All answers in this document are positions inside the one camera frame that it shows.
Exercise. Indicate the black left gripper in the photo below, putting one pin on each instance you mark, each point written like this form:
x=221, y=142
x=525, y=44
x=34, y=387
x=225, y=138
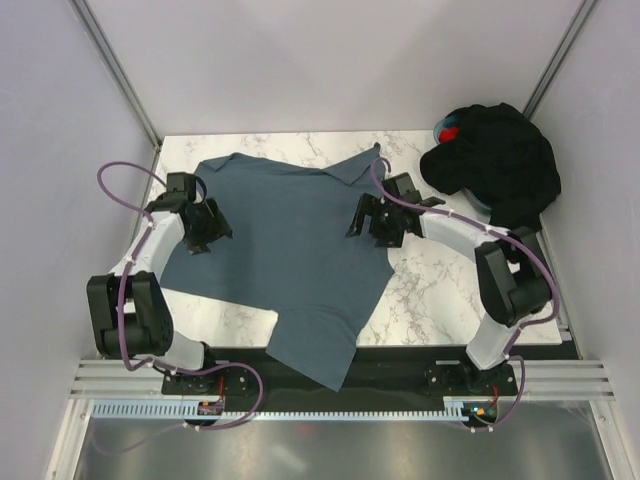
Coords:
x=217, y=228

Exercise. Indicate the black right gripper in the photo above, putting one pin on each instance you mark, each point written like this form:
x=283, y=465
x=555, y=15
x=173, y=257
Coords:
x=373, y=206

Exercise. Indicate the grey-blue t shirt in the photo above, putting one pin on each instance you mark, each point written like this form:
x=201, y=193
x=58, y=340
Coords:
x=289, y=252

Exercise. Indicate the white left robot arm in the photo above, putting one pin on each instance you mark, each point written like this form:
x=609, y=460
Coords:
x=130, y=317

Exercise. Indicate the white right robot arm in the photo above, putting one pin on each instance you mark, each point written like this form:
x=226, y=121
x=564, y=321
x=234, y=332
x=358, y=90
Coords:
x=514, y=281

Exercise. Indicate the red t shirt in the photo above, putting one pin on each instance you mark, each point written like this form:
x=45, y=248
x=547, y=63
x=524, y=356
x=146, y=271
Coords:
x=448, y=134

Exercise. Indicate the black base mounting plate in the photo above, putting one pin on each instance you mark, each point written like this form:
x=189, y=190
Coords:
x=379, y=378

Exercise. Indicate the white slotted cable duct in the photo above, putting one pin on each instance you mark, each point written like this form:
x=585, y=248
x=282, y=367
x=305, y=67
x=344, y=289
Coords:
x=194, y=410

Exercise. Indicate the aluminium front frame rail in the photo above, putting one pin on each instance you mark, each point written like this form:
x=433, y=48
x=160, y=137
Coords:
x=544, y=380

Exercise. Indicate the left aluminium frame post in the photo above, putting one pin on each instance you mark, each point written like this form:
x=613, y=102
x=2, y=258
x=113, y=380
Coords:
x=92, y=27

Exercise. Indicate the aluminium frame post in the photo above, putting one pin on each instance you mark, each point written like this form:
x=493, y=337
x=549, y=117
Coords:
x=92, y=27
x=568, y=40

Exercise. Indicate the right aluminium frame post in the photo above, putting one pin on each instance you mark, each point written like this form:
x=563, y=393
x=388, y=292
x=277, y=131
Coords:
x=568, y=40

